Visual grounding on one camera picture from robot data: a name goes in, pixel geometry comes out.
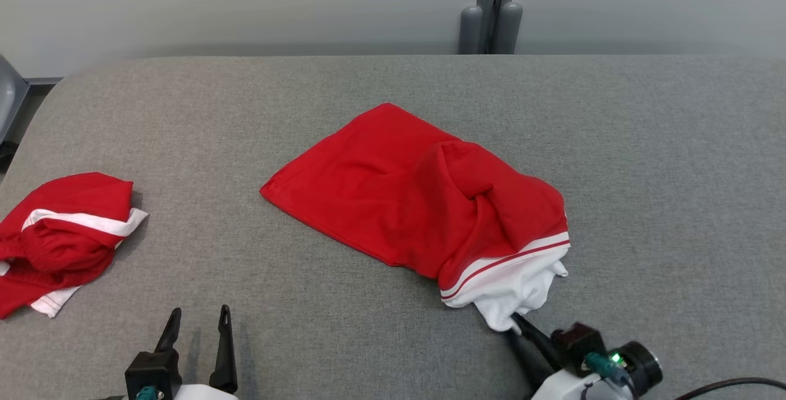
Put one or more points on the red shorts with white stripe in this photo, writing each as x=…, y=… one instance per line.
x=67, y=246

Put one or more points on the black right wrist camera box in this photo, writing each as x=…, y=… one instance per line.
x=577, y=345

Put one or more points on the grey cylindrical bumper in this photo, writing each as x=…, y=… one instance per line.
x=509, y=28
x=470, y=31

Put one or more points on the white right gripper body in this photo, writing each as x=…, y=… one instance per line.
x=568, y=388

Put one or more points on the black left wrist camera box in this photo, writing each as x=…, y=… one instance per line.
x=150, y=372

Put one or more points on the red Bulls basketball jersey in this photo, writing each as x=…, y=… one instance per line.
x=399, y=191

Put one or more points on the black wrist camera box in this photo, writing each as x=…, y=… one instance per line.
x=577, y=345
x=150, y=372

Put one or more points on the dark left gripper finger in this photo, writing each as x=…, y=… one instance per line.
x=224, y=357
x=169, y=335

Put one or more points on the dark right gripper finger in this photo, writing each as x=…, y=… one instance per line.
x=533, y=363
x=539, y=341

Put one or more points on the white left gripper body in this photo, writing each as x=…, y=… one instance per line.
x=206, y=392

